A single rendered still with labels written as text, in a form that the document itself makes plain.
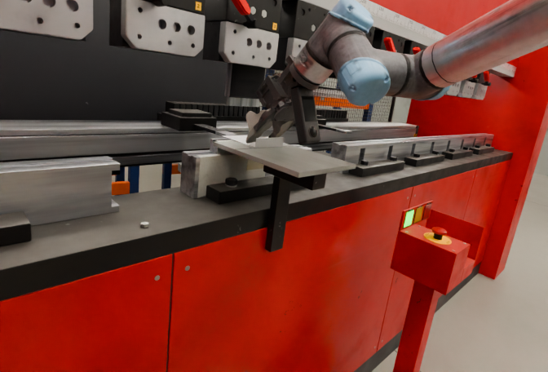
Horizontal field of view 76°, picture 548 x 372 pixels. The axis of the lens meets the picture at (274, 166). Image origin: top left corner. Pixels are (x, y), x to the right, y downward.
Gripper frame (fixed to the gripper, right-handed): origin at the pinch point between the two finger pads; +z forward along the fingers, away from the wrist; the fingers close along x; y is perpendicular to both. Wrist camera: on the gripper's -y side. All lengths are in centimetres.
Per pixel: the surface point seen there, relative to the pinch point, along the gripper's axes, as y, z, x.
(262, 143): -2.1, -2.3, 2.6
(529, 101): 5, -20, -214
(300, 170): -16.2, -13.0, 9.0
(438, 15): 31, -32, -86
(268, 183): -8.0, 6.7, -2.3
